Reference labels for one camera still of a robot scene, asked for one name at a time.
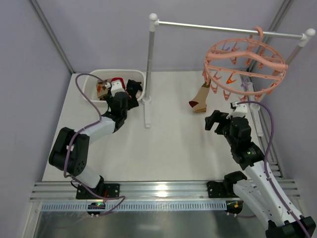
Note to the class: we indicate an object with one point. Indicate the silver white clothes rack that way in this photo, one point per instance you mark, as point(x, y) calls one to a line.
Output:
point(155, 22)

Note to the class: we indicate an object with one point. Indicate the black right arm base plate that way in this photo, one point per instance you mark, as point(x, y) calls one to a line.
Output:
point(220, 190)

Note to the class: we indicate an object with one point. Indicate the grey slotted cable duct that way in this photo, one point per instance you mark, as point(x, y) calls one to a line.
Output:
point(125, 206)

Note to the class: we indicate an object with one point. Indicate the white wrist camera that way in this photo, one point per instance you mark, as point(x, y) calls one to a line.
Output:
point(115, 88)
point(238, 110)

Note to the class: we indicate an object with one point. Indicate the aluminium mounting rail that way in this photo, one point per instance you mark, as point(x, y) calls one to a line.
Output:
point(62, 190)

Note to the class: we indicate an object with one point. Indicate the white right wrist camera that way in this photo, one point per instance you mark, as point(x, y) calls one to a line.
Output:
point(238, 110)

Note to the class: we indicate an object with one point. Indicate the beige orange argyle sock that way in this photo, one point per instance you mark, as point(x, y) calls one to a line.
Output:
point(103, 88)

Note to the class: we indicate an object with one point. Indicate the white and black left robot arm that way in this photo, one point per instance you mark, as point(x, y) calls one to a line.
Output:
point(70, 150)

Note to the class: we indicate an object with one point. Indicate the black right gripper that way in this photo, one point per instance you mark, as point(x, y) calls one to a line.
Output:
point(220, 123)

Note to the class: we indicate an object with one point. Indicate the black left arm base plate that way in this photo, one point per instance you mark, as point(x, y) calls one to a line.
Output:
point(111, 191)

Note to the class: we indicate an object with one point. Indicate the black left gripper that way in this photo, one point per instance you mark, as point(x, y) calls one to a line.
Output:
point(132, 90)

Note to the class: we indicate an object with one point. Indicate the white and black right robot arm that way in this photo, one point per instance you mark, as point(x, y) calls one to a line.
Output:
point(255, 184)

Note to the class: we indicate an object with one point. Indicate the white perforated plastic basket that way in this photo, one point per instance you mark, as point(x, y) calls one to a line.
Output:
point(89, 87)

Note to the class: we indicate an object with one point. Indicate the pink round clip hanger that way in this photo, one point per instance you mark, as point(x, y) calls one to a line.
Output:
point(246, 50)

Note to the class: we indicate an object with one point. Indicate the beige striped ribbed sock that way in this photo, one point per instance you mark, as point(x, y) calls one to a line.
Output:
point(198, 103)

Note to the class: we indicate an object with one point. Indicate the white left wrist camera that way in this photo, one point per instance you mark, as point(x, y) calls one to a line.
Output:
point(115, 88)

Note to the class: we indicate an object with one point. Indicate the navy sock red toe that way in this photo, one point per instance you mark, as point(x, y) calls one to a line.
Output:
point(134, 89)

